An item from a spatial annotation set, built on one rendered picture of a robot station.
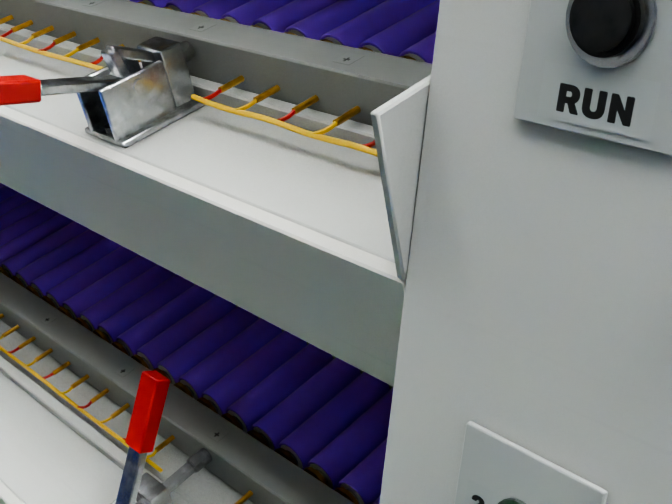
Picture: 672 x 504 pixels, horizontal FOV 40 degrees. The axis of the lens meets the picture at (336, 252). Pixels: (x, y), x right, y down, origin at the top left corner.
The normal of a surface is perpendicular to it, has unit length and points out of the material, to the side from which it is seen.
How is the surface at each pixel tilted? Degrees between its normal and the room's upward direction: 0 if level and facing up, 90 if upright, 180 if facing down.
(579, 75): 90
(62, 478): 21
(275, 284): 111
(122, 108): 90
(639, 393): 90
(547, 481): 90
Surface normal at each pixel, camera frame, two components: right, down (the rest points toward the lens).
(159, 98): 0.70, 0.29
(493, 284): -0.70, 0.18
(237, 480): -0.69, 0.50
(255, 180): -0.17, -0.81
